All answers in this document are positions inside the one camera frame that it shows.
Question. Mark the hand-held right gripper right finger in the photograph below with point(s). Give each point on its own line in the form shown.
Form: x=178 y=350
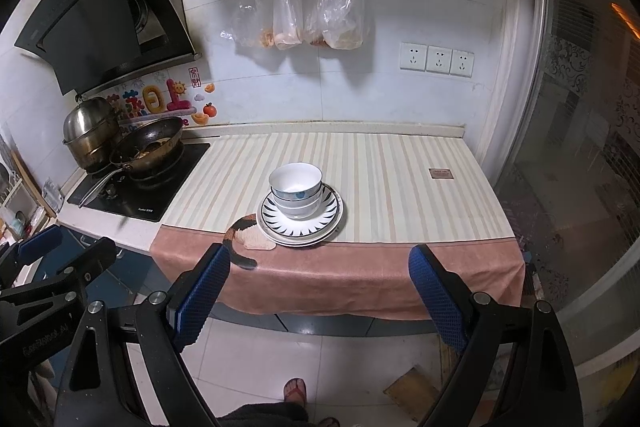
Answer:
x=440 y=302

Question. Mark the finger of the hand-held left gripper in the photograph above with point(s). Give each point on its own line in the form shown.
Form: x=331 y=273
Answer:
x=37 y=243
x=87 y=264

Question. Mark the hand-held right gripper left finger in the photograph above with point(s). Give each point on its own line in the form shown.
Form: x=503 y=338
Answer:
x=205 y=292

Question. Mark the white bowl blue pattern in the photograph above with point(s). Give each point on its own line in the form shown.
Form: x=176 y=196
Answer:
x=295 y=179
x=300 y=208

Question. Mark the white ceramic plate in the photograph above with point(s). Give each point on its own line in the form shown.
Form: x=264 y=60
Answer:
x=336 y=227

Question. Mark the blue leaf pattern plate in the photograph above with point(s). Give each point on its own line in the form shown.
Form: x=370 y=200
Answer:
x=325 y=209

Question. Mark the wooden storage rack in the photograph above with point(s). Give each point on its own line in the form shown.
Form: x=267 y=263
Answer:
x=20 y=207

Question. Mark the small plastic packet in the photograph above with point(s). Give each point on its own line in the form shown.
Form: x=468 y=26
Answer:
x=52 y=196

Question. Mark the brown cardboard piece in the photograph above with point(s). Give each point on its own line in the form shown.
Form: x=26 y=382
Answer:
x=412 y=394

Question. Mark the black gas stove top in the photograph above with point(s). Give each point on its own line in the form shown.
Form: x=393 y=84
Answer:
x=165 y=197

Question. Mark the brown tablecloth label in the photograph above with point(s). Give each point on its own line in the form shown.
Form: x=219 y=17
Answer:
x=441 y=173

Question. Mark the stainless steel pot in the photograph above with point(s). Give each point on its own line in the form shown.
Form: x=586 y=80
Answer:
x=90 y=122

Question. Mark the person's foot in sandal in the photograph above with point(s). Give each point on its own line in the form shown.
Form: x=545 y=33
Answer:
x=328 y=422
x=295 y=391

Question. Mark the dark frying wok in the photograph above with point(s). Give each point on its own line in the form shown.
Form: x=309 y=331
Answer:
x=150 y=142

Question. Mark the person's dark clothing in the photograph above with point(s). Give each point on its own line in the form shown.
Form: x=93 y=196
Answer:
x=265 y=416

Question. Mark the glass sliding door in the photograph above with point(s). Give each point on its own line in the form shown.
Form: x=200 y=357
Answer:
x=575 y=157

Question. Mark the black range hood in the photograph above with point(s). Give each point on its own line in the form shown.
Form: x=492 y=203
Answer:
x=90 y=17

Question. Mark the colourful character wall stickers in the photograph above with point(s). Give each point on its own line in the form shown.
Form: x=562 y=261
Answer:
x=150 y=99

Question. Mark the white wall socket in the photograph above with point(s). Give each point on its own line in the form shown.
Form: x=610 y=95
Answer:
x=413 y=56
x=439 y=59
x=462 y=62

